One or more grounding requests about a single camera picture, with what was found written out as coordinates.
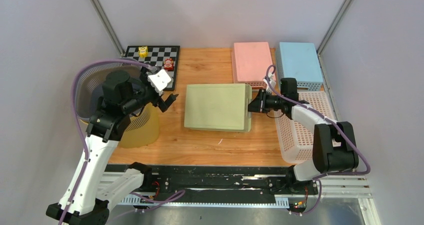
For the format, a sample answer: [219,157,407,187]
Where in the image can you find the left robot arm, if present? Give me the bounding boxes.
[46,69,177,225]

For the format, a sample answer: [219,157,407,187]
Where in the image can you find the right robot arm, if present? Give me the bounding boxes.
[247,76,359,194]

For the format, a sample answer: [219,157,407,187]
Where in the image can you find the red owl toy block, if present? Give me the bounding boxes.
[163,58,175,72]

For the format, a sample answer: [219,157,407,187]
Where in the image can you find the grey mesh basket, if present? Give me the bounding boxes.
[75,62,141,123]

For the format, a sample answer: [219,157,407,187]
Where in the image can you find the green perforated tray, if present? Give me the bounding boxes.
[184,83,253,132]

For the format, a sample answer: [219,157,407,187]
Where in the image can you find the large white perforated basket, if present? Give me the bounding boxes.
[273,91,335,164]

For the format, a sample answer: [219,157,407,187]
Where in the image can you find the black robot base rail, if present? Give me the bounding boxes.
[99,164,372,214]

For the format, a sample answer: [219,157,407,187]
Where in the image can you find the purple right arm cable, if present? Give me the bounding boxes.
[264,65,371,216]

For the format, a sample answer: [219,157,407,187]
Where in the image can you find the black white checkerboard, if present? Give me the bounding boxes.
[124,45,181,91]

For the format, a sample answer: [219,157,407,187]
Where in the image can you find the blue perforated tray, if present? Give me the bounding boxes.
[275,42,324,91]

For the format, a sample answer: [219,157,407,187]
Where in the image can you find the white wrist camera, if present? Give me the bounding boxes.
[263,73,276,93]
[147,69,172,96]

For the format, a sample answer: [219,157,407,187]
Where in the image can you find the pink perforated tray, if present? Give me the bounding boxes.
[231,41,273,89]

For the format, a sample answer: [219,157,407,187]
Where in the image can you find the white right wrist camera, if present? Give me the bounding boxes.
[263,73,276,93]

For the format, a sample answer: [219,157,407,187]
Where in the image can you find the yellow owl toy block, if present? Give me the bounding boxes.
[138,46,149,58]

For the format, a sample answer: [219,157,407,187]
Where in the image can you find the yellow ribbed bin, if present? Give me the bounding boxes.
[118,103,160,149]

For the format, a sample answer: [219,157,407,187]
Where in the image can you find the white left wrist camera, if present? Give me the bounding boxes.
[147,69,172,96]

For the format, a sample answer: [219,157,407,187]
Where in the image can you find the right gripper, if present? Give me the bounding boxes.
[244,89,286,114]

